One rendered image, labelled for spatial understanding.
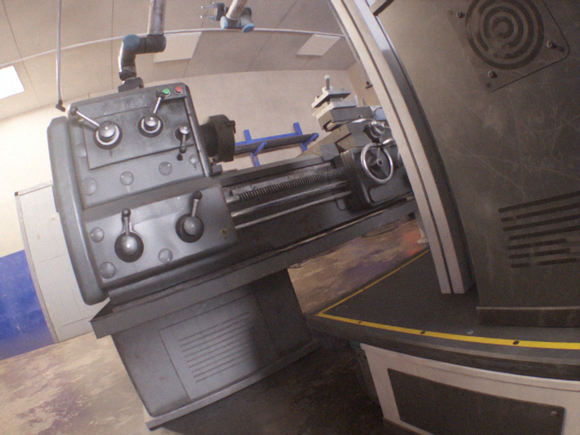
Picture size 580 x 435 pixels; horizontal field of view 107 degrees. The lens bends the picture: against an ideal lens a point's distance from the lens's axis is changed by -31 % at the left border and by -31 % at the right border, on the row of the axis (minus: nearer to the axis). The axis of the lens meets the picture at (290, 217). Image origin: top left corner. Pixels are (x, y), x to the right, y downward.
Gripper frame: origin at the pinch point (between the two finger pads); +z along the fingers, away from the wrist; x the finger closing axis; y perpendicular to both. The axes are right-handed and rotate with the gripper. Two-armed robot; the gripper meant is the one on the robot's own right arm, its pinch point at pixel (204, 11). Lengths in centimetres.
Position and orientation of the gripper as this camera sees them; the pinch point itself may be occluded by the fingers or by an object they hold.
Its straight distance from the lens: 224.5
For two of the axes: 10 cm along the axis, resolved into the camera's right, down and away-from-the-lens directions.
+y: 5.5, 6.1, -5.8
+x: -1.4, 7.5, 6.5
